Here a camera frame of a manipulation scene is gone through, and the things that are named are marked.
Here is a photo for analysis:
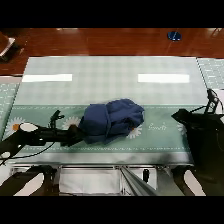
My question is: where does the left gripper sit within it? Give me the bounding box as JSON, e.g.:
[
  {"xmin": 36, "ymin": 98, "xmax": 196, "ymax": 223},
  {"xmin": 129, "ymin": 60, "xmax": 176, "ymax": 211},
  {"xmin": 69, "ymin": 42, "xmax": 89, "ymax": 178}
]
[{"xmin": 60, "ymin": 125, "xmax": 86, "ymax": 148}]

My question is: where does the blue garment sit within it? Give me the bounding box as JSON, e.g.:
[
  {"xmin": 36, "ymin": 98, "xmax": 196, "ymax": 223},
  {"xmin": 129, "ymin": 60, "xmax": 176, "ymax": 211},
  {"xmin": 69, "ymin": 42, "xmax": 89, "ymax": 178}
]
[{"xmin": 78, "ymin": 97, "xmax": 146, "ymax": 145}]

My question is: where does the blue round object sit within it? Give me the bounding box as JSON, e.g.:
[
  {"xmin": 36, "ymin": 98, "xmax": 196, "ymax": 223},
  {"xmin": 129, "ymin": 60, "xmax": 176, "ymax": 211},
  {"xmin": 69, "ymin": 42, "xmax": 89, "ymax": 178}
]
[{"xmin": 167, "ymin": 30, "xmax": 183, "ymax": 42}]

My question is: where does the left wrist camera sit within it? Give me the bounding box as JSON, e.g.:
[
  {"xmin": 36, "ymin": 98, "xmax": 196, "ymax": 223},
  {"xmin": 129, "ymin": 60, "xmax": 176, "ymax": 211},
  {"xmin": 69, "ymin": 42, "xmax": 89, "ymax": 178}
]
[{"xmin": 49, "ymin": 109, "xmax": 66, "ymax": 130}]

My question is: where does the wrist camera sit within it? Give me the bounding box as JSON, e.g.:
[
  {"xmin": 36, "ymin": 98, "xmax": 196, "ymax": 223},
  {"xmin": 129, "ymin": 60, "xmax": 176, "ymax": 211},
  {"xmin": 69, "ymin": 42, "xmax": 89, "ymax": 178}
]
[
  {"xmin": 49, "ymin": 109, "xmax": 66, "ymax": 130},
  {"xmin": 203, "ymin": 87, "xmax": 222, "ymax": 115}
]

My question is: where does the black cable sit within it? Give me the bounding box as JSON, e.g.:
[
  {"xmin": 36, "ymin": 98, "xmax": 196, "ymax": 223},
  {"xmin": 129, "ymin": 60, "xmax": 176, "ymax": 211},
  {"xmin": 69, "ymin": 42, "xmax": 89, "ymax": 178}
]
[{"xmin": 0, "ymin": 141, "xmax": 57, "ymax": 165}]

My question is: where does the silver frame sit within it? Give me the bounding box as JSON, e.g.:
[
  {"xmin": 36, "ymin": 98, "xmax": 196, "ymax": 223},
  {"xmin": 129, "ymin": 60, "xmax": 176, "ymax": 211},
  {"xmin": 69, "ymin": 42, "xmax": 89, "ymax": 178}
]
[{"xmin": 6, "ymin": 162, "xmax": 195, "ymax": 197}]

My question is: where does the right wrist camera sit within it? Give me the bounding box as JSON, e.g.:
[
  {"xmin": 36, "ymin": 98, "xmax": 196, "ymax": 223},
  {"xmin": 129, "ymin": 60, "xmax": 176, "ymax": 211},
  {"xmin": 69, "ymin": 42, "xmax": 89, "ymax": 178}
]
[{"xmin": 203, "ymin": 87, "xmax": 222, "ymax": 115}]

